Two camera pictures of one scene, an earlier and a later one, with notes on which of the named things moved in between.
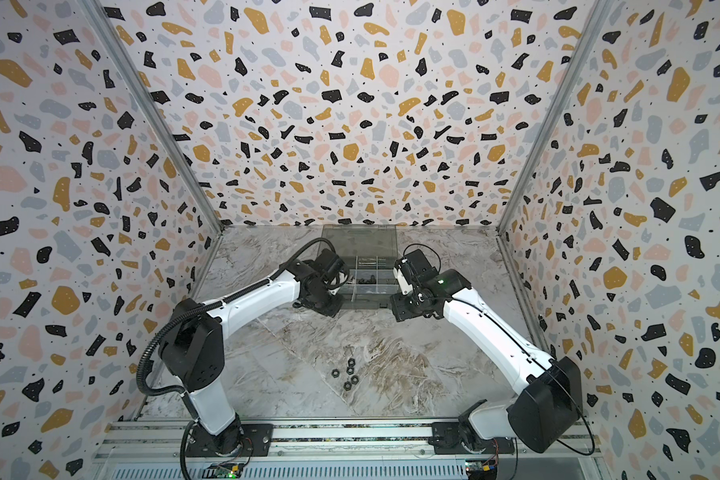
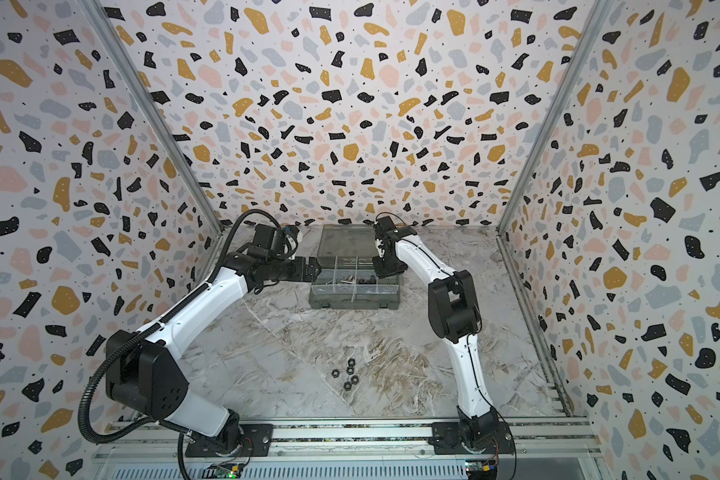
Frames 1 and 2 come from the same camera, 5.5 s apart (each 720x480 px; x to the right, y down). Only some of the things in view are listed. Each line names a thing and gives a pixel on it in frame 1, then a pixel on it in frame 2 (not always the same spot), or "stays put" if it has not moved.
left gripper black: (330, 310) → (299, 274)
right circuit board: (482, 469) stays put
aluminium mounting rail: (571, 440) stays put
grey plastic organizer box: (369, 252) stays put
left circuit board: (225, 470) stays put
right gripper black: (411, 300) → (383, 255)
